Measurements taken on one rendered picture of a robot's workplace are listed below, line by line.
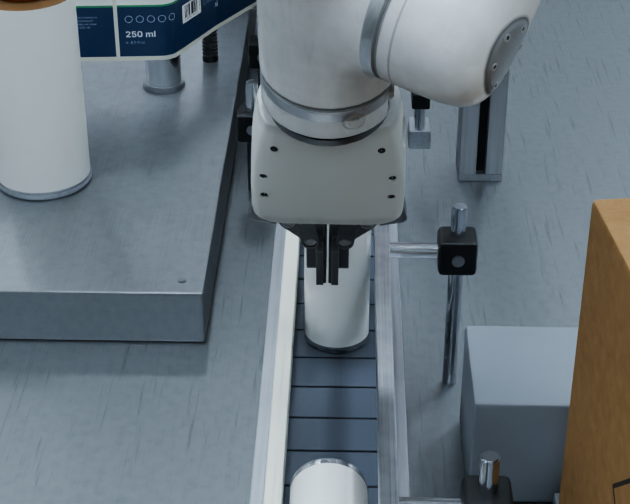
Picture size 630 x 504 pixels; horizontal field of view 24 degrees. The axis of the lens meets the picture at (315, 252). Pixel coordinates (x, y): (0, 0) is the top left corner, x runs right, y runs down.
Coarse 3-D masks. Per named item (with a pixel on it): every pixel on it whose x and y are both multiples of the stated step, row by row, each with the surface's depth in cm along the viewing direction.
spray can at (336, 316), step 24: (360, 240) 110; (360, 264) 111; (312, 288) 112; (336, 288) 111; (360, 288) 112; (312, 312) 113; (336, 312) 112; (360, 312) 113; (312, 336) 114; (336, 336) 113; (360, 336) 114
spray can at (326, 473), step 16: (304, 464) 95; (320, 464) 95; (336, 464) 95; (352, 464) 95; (304, 480) 94; (320, 480) 93; (336, 480) 93; (352, 480) 94; (304, 496) 93; (320, 496) 92; (336, 496) 92; (352, 496) 93
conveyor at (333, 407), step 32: (320, 352) 114; (352, 352) 114; (320, 384) 111; (352, 384) 111; (320, 416) 107; (352, 416) 107; (288, 448) 104; (320, 448) 104; (352, 448) 104; (288, 480) 101
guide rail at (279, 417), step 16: (288, 240) 122; (288, 256) 120; (288, 272) 118; (288, 288) 116; (288, 304) 114; (288, 320) 112; (288, 336) 110; (288, 352) 108; (288, 368) 106; (288, 384) 105; (272, 400) 103; (288, 400) 103; (272, 416) 102; (288, 416) 104; (272, 432) 100; (272, 448) 98; (272, 464) 97; (272, 480) 96; (272, 496) 94
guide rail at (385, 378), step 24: (384, 240) 113; (384, 264) 110; (384, 288) 107; (384, 312) 104; (384, 336) 102; (384, 360) 99; (384, 384) 97; (384, 408) 95; (384, 432) 92; (384, 456) 90; (384, 480) 88
